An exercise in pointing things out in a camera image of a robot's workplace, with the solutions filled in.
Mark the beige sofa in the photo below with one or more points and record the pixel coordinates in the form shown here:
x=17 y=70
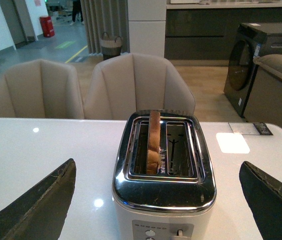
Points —
x=265 y=99

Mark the black label card on table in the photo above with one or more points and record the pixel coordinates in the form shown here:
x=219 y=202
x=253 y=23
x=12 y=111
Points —
x=250 y=128

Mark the beige chair centre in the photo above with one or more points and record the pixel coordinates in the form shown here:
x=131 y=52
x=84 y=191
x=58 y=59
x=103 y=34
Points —
x=133 y=82

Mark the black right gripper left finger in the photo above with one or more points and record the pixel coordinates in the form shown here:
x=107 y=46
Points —
x=40 y=213

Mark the beige chair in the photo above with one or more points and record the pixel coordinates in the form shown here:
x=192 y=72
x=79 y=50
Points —
x=41 y=89
x=133 y=82

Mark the beige chair left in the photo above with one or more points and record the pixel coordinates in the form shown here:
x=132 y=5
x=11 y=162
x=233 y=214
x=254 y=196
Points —
x=41 y=89

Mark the slice of brown bread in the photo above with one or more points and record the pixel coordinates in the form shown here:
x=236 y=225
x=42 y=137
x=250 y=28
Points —
x=153 y=161

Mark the white pillar cabinet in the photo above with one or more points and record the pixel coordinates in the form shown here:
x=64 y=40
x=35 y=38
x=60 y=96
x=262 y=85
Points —
x=147 y=26

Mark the grey pleated curtain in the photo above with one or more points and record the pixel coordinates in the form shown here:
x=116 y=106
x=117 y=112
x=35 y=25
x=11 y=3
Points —
x=109 y=16

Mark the red bin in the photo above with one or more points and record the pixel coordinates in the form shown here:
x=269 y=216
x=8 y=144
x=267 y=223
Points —
x=47 y=26

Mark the white chrome two-slot toaster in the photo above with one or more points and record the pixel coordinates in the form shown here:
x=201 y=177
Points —
x=176 y=203

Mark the person in dark clothes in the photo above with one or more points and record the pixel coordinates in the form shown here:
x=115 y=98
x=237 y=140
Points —
x=76 y=9

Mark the dark kitchen cabinet counter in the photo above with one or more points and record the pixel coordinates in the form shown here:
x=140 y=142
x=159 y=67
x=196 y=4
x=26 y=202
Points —
x=207 y=31

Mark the dark grey washing machine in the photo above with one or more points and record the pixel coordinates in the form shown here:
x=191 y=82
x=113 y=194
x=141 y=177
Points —
x=252 y=40

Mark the woven basket with handles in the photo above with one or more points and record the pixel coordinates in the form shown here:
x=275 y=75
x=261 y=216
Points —
x=111 y=46

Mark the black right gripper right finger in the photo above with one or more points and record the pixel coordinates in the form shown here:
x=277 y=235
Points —
x=263 y=194

